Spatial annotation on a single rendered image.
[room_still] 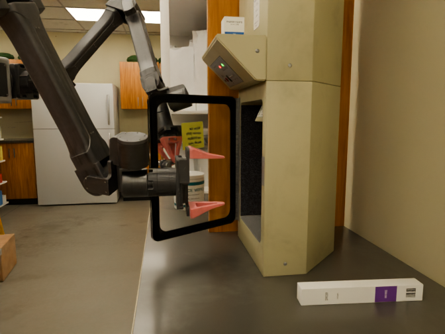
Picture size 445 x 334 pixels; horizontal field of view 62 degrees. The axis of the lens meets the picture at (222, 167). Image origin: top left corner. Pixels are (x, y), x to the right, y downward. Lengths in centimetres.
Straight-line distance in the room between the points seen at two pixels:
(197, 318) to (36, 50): 58
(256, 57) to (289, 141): 21
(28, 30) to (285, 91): 53
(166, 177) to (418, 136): 69
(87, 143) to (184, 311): 38
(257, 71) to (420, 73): 46
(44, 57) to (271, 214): 58
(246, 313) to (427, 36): 81
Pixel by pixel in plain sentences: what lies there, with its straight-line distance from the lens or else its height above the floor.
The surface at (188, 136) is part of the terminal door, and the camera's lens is 105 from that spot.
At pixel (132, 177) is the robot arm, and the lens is 73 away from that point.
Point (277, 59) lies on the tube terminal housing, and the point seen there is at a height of 146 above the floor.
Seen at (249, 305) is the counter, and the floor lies 94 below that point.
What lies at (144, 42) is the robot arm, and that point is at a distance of 131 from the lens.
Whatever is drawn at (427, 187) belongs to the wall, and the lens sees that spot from 109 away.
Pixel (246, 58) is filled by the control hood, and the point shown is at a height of 146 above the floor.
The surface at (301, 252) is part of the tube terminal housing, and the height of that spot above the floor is 100.
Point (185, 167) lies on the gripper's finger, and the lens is 72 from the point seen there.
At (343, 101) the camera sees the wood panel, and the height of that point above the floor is 138.
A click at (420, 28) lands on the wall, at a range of 115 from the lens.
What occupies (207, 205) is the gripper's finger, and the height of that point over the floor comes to 115.
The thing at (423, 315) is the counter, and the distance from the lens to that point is 89.
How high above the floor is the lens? 133
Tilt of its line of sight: 8 degrees down
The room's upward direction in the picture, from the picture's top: straight up
